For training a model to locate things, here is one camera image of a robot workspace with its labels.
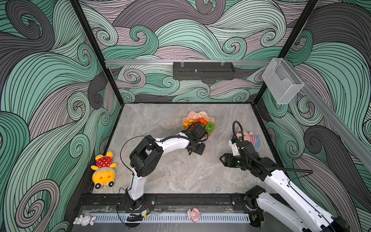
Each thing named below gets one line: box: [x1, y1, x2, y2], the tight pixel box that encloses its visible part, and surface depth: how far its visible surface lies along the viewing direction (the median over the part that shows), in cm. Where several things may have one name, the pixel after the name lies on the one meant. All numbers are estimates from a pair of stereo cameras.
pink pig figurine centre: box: [186, 207, 201, 223], surface depth 69 cm
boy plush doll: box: [235, 128, 261, 149], surface depth 92 cm
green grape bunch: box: [200, 121, 216, 133], surface depth 97 cm
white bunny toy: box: [72, 214, 97, 227], surface depth 68 cm
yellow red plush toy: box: [90, 151, 118, 190], surface depth 79 cm
